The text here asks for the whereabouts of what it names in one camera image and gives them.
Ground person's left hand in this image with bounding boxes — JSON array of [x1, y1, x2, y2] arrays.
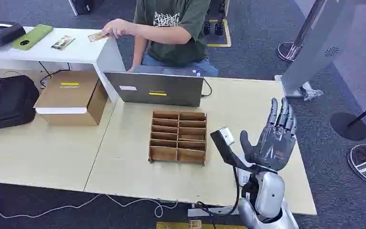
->
[[101, 18, 139, 39]]

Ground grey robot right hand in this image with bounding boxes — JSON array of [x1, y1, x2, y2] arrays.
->
[[240, 97, 298, 173]]

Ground yellowish printed card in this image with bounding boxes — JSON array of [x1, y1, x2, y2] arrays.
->
[[87, 31, 110, 43]]

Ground black box with white edge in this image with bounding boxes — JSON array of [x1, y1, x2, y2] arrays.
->
[[68, 0, 104, 16]]

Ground white desk shelf riser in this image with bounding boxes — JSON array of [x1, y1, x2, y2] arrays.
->
[[0, 26, 126, 103]]

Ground person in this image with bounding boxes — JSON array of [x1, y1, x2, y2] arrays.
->
[[101, 0, 220, 77]]

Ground clear plastic bag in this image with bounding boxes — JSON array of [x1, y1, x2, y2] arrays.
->
[[302, 81, 324, 101]]

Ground grey laptop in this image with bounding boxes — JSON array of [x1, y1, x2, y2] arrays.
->
[[103, 65, 204, 107]]

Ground brown cardboard box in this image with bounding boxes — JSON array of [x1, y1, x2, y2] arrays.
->
[[33, 70, 109, 127]]

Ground green phone case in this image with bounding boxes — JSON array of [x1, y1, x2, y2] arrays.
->
[[11, 24, 54, 51]]

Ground wooden compartment card box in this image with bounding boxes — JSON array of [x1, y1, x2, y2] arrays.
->
[[148, 110, 208, 166]]

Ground silver kiosk stand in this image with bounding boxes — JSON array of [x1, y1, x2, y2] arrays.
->
[[274, 0, 366, 99]]

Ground black desktop device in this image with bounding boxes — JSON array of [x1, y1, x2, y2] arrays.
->
[[0, 20, 27, 47]]

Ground black bag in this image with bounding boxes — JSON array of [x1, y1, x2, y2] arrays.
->
[[0, 75, 41, 133]]

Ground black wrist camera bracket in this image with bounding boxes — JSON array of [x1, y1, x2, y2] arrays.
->
[[210, 129, 259, 174]]

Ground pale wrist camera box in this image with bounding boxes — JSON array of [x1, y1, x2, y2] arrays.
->
[[219, 127, 235, 146]]

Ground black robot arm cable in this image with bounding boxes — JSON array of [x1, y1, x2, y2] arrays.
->
[[196, 167, 241, 218]]

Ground black stanchion post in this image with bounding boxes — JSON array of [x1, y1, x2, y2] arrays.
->
[[330, 96, 366, 142]]

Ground black laptop cable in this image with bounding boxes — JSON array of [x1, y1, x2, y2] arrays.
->
[[201, 78, 213, 98]]

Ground black cables under shelf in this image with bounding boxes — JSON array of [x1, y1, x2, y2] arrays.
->
[[39, 62, 72, 88]]

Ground chrome stanchion post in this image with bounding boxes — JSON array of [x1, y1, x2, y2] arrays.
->
[[276, 0, 327, 63]]

